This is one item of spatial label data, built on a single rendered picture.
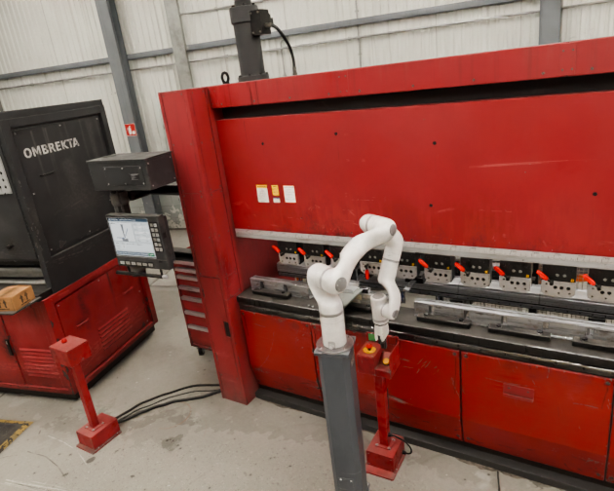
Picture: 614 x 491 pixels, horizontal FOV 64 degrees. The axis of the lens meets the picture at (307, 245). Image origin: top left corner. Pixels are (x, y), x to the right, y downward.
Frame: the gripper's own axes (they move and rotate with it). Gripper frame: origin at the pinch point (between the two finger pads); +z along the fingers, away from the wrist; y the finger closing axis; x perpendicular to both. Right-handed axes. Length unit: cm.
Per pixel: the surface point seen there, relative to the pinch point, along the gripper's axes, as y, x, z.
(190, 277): -50, -190, 6
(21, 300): 52, -249, -24
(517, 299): -56, 61, -4
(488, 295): -57, 45, -5
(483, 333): -22, 49, -1
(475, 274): -31, 43, -33
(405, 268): -32.2, 4.7, -31.7
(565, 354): -17, 89, -1
